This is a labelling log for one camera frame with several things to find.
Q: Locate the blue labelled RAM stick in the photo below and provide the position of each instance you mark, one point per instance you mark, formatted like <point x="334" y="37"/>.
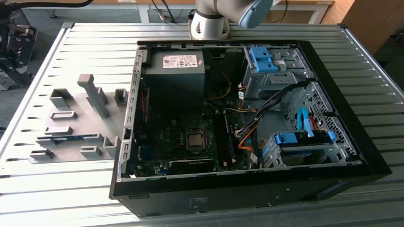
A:
<point x="67" y="139"/>

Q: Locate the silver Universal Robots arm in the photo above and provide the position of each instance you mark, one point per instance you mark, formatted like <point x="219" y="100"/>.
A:
<point x="210" y="26"/>

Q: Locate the grey parts rack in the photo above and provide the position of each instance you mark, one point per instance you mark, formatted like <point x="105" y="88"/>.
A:
<point x="82" y="125"/>

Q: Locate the long wooden desk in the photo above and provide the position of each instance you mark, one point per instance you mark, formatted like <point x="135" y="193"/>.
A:
<point x="126" y="1"/>

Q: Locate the grey power supply unit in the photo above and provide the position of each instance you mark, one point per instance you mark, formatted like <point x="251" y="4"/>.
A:
<point x="177" y="82"/>

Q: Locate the green motherboard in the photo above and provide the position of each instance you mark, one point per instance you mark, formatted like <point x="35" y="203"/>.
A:
<point x="165" y="142"/>

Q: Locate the silver CPU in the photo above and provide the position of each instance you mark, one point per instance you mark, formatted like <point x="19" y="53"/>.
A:
<point x="195" y="140"/>

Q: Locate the black graphics card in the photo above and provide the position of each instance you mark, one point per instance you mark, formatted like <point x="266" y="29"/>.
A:
<point x="190" y="165"/>

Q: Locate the blue drive carrier latch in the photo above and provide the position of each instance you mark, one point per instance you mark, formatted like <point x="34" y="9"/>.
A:
<point x="262" y="61"/>

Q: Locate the tall metal drive cage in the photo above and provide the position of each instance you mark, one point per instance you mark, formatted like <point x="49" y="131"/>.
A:
<point x="271" y="82"/>

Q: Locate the black open PC case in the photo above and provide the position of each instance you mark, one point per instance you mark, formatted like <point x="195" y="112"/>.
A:
<point x="221" y="194"/>

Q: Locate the white framed wooden desk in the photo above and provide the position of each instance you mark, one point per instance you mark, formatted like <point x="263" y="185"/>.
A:
<point x="301" y="11"/>

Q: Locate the blue disk carrier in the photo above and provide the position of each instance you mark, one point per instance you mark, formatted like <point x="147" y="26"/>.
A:
<point x="286" y="138"/>

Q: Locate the black hard disk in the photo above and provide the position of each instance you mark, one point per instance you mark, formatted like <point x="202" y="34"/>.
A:
<point x="319" y="139"/>

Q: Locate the low metal disk bay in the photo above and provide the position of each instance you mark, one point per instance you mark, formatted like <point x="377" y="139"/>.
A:
<point x="315" y="153"/>

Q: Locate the wooden cabinet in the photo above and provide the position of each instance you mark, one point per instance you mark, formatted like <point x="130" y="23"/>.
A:
<point x="373" y="23"/>

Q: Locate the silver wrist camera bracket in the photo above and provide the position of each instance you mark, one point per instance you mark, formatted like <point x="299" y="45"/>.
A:
<point x="26" y="30"/>

